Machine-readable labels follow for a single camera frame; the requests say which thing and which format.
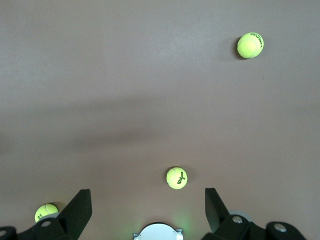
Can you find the brown table cloth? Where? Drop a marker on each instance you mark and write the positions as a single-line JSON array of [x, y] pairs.
[[125, 75]]

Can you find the yellow-green tennis ball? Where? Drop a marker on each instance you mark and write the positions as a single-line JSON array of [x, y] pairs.
[[43, 211], [177, 178], [250, 45]]

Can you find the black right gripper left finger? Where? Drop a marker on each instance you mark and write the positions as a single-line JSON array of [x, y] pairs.
[[72, 220]]

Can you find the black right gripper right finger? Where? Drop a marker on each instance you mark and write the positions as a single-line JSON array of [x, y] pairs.
[[220, 225]]

